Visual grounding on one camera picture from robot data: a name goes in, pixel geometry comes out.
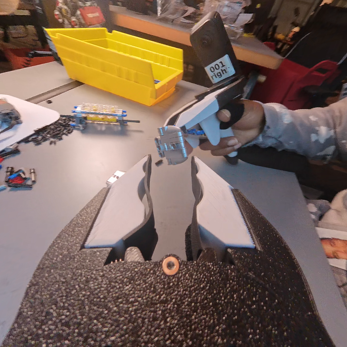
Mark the grey motor with orange end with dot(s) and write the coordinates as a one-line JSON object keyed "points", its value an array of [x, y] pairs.
{"points": [[8, 116]]}

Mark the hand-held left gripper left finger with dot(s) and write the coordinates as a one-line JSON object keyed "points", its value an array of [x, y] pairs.
{"points": [[122, 214]]}

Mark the pile of small mixed pieces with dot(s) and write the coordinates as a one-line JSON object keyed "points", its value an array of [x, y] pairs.
{"points": [[19, 176]]}

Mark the silver engine block piece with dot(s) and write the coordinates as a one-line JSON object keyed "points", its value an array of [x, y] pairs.
{"points": [[170, 146], [116, 176]]}

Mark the person's right hand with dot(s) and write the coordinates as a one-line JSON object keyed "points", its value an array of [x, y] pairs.
{"points": [[252, 119]]}

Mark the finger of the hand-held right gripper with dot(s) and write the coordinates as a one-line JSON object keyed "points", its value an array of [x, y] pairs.
{"points": [[177, 115], [203, 111]]}

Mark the long grey beam with pins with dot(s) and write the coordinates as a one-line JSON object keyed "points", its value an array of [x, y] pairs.
{"points": [[195, 132]]}

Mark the transparent brick assembly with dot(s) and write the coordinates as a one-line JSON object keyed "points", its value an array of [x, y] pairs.
{"points": [[97, 113]]}

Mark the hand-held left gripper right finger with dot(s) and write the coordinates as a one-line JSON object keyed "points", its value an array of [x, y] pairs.
{"points": [[219, 217]]}

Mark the pile of black pins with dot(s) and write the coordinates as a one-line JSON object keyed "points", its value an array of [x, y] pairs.
{"points": [[51, 130]]}

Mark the pale patterned cloth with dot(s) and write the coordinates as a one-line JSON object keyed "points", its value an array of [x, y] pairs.
{"points": [[334, 206]]}

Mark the person's black clothing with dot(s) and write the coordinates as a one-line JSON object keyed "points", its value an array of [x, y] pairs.
{"points": [[271, 165]]}

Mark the person's right forearm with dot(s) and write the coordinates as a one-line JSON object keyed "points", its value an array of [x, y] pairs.
{"points": [[298, 127]]}

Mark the wooden background table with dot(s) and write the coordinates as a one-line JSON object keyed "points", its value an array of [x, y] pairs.
{"points": [[162, 27]]}

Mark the yellow storage bin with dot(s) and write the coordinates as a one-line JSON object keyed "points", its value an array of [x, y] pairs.
{"points": [[108, 67]]}

